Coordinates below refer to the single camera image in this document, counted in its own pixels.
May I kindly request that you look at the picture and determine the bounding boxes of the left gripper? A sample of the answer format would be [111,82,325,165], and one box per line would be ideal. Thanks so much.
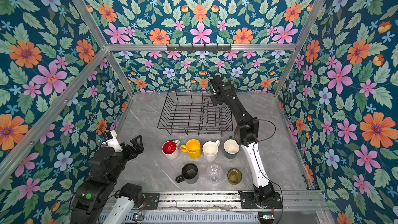
[107,133,145,186]

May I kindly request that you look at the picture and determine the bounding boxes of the white mug red inside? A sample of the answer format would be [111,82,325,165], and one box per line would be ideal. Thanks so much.
[162,140,180,160]

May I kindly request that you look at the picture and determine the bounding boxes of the yellow mug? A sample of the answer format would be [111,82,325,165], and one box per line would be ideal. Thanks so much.
[180,139,201,159]

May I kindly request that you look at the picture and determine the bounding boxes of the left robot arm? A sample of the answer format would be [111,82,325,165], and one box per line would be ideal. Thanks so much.
[70,131,144,224]

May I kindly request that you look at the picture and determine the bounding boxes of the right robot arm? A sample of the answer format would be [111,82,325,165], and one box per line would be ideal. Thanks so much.
[210,75,276,207]

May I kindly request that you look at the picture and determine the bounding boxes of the black mug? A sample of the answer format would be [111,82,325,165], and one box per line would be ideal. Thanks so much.
[175,163,199,184]

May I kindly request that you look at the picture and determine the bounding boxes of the white faceted mug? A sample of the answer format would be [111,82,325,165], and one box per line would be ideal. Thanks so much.
[203,140,220,162]

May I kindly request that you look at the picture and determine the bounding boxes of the clear glass cup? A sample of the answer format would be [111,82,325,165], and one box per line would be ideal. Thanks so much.
[207,164,223,182]

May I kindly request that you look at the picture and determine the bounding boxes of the dark green mug white inside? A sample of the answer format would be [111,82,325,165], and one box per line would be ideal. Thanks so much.
[223,139,240,159]

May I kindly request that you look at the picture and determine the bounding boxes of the olive green glass cup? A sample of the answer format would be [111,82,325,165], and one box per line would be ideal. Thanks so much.
[227,168,243,185]

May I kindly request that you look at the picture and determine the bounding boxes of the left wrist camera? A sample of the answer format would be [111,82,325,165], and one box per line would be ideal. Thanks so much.
[101,130,122,152]

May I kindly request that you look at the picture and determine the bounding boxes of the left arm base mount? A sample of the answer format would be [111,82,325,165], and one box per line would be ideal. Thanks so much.
[139,192,160,211]

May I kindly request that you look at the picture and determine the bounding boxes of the black wire dish rack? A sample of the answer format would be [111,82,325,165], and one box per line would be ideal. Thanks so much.
[158,90,233,136]

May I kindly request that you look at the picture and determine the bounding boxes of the black hook rail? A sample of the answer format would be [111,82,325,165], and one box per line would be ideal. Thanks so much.
[166,44,232,52]

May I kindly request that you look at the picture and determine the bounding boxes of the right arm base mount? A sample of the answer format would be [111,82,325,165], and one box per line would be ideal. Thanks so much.
[238,190,283,209]

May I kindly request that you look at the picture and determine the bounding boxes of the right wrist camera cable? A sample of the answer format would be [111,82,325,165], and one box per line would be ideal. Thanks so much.
[253,119,277,144]

